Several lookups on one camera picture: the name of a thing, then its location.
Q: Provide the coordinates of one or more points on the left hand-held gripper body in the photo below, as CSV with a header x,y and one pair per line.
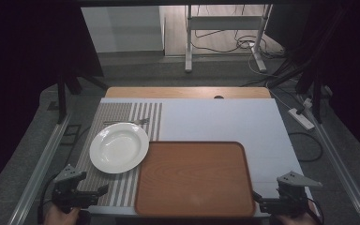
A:
x,y
67,195

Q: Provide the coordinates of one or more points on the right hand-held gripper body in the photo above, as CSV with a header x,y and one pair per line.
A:
x,y
289,200

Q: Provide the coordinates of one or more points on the person's right hand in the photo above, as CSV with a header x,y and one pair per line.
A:
x,y
296,219

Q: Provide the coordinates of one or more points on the person's left hand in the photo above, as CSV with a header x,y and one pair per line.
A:
x,y
61,216

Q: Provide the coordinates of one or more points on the black floor socket plate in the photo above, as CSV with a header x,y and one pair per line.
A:
x,y
70,134

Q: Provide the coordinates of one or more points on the white round plate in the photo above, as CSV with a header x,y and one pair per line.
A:
x,y
119,147

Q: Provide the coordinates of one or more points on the brown wooden tray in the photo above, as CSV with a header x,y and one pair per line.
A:
x,y
195,179

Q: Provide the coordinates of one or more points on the silver metal fork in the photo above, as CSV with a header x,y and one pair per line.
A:
x,y
128,122

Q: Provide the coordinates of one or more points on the grey striped placemat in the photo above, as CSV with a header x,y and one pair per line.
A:
x,y
118,109

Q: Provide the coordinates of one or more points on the black metal stand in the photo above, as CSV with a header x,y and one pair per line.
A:
x,y
317,93
62,97

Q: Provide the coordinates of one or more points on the white power strip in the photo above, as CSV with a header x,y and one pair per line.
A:
x,y
301,119

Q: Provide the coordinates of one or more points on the white table board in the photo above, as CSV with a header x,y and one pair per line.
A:
x,y
225,122

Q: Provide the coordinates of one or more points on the white plug adapter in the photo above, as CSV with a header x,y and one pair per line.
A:
x,y
307,102

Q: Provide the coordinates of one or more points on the dark curtain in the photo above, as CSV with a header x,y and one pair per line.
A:
x,y
18,62
350,56

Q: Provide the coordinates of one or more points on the aluminium rail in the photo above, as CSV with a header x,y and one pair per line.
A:
x,y
340,162
40,168

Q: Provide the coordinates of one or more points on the white metal desk frame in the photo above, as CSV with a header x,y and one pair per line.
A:
x,y
223,22

